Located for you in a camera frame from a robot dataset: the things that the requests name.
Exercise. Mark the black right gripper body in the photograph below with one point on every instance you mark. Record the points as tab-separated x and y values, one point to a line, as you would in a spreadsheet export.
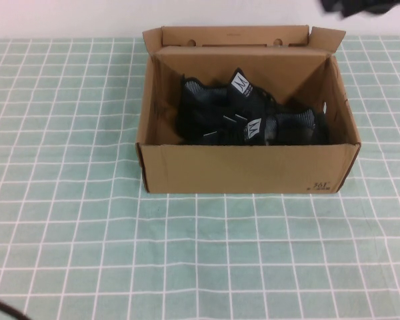
350	6

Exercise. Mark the black knit sneaker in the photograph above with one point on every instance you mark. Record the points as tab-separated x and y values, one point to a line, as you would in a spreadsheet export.
203	100
293	130

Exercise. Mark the brown cardboard shoe box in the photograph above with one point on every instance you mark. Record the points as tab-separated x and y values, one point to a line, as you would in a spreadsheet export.
240	166

